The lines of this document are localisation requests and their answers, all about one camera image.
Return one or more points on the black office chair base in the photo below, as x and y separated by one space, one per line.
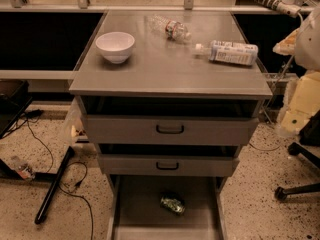
303 177

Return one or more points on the white power strip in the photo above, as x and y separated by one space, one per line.
286 7

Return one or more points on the grey bottom drawer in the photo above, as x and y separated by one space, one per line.
137 215

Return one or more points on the grey top drawer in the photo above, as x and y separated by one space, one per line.
103 129

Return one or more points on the white labelled plastic bottle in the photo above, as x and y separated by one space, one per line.
228 52

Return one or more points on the water bottle on floor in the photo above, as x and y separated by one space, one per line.
23 168

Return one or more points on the grey middle drawer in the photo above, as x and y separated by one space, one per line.
167 165

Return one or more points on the black table leg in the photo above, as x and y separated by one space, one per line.
41 215

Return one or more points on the black box at left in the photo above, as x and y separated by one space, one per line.
14 99

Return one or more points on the clear plastic bag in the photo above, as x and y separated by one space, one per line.
72 129

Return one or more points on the grey drawer cabinet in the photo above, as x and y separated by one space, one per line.
163 78

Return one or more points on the green crushed can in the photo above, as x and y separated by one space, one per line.
172 203

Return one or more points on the grey drawer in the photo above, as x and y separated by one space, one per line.
137 215
103 129
167 165

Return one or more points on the white ceramic bowl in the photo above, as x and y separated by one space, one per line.
116 47

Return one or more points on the clear plastic water bottle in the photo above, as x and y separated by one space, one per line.
168 28

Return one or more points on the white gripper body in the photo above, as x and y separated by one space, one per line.
309 45

